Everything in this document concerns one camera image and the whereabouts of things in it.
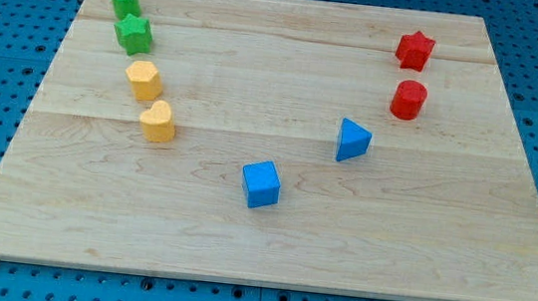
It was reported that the yellow heart block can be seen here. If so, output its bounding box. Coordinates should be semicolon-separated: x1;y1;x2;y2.
139;100;175;143

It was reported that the red star block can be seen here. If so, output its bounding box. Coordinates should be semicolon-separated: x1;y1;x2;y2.
396;31;435;72

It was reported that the light wooden board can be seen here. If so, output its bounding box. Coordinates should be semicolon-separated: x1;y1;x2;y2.
0;0;538;301

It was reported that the green cylinder block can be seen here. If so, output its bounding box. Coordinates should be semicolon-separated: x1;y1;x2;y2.
112;0;142;20

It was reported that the blue triangle block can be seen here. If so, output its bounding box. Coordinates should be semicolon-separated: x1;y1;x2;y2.
335;118;373;161

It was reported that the yellow hexagon block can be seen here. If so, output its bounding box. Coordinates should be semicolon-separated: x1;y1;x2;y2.
126;61;163;101

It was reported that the blue cube block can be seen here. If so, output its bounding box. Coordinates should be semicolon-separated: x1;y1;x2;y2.
242;160;281;209

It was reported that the red cylinder block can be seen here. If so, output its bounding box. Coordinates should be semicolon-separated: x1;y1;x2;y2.
390;80;428;121

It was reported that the green star block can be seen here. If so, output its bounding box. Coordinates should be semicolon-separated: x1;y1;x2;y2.
114;14;152;56

